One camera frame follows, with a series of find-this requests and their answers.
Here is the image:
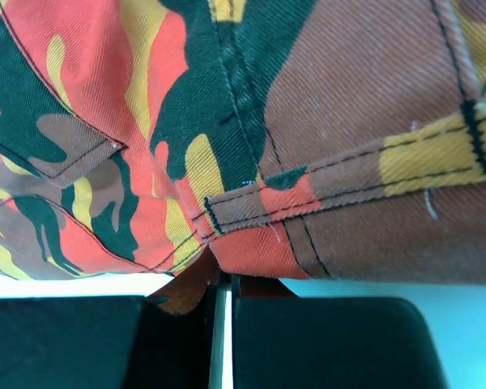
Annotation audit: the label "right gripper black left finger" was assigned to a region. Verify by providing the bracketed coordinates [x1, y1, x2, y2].
[0, 287, 216, 388]

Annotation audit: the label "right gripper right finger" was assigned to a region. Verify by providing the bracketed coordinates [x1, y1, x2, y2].
[232, 276, 447, 388]

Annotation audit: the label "orange camouflage trousers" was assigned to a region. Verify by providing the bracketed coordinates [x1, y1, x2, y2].
[0, 1, 486, 292]

